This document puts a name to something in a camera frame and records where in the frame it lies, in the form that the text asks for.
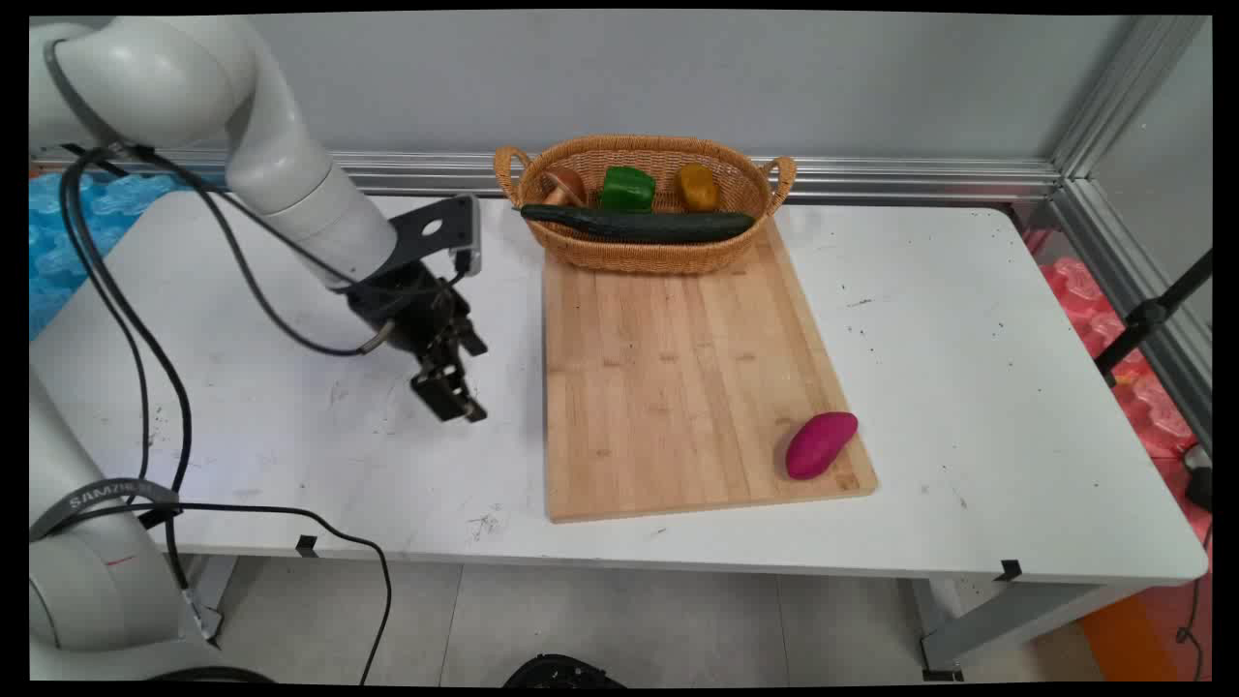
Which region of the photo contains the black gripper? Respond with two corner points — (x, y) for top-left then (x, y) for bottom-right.
(346, 261), (489, 424)

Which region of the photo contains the dark green cucumber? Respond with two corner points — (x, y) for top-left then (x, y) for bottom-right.
(520, 203), (757, 245)

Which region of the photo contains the bamboo cutting board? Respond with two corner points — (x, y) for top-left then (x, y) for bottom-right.
(542, 219), (879, 525)

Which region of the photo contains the woven wicker basket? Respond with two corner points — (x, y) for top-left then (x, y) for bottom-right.
(494, 135), (798, 275)

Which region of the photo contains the green bell pepper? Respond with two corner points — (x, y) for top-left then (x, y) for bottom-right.
(598, 166), (657, 213)

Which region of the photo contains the black round object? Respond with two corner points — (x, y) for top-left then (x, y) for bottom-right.
(503, 653), (626, 688)

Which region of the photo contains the grey table leg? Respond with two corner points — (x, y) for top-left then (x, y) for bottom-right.
(910, 578), (1145, 681)
(179, 554), (239, 642)

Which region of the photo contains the yellow bell pepper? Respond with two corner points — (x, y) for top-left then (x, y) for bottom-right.
(676, 163), (720, 213)

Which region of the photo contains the purple sweet potato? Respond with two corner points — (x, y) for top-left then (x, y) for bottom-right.
(785, 411), (860, 481)

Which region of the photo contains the blue foam mat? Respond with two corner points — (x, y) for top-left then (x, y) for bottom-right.
(29, 170), (231, 342)

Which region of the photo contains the red foam mat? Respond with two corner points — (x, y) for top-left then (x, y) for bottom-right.
(1024, 227), (1213, 545)

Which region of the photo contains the black tripod pole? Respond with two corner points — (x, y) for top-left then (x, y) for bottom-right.
(1094, 249), (1213, 388)

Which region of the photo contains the orange floor mat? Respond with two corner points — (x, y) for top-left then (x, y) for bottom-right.
(1078, 589), (1213, 683)

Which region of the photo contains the black power adapter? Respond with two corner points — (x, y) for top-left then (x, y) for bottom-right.
(1183, 443), (1213, 514)

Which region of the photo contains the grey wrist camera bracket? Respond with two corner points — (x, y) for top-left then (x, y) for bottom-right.
(387, 194), (483, 278)

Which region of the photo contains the black floor cable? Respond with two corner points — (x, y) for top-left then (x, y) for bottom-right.
(34, 501), (394, 684)

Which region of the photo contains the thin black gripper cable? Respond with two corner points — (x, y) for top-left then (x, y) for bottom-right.
(118, 143), (396, 357)

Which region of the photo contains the thick black labelled cable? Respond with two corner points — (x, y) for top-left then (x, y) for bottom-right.
(58, 145), (195, 591)

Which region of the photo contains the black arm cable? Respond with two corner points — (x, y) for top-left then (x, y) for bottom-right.
(60, 169), (154, 480)

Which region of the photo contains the grey velcro cable strap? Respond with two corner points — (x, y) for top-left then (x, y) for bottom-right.
(29, 477), (183, 543)

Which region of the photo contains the horizontal aluminium frame rail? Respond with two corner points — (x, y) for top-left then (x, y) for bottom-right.
(29, 145), (1063, 204)

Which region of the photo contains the aluminium side frame rail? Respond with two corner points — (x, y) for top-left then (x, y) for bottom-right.
(1050, 179), (1213, 451)

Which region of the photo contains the aluminium corner frame post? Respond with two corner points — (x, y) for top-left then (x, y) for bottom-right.
(1050, 15), (1211, 183)

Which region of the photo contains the thin black adapter cable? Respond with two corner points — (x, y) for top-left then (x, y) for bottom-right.
(1175, 523), (1213, 681)

